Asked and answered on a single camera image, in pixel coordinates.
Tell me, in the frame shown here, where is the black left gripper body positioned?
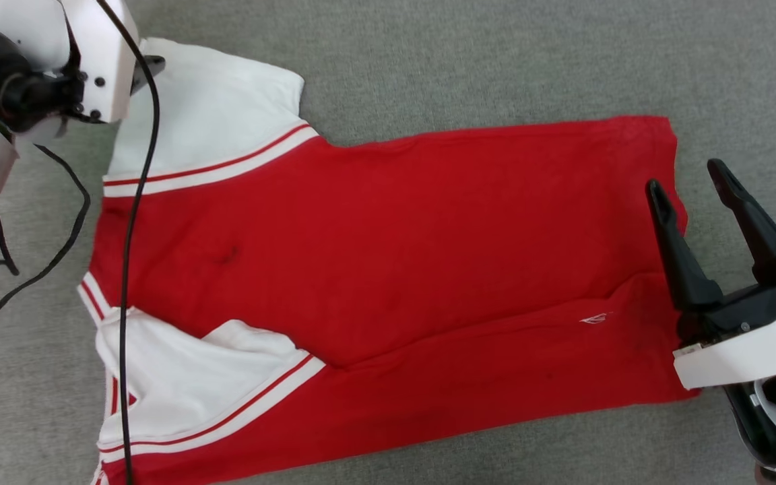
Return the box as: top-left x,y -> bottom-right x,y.
0,30 -> 87,135

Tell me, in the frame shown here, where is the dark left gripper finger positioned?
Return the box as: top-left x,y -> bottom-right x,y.
131,55 -> 166,96

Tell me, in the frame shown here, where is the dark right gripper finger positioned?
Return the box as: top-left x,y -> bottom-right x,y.
706,158 -> 776,286
645,178 -> 723,312

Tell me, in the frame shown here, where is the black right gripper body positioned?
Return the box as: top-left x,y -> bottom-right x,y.
675,245 -> 776,352

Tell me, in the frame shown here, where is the red and white t-shirt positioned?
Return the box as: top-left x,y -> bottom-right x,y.
77,37 -> 700,485

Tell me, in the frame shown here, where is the thin black cable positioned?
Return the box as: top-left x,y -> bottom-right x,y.
0,115 -> 92,319
95,0 -> 162,485

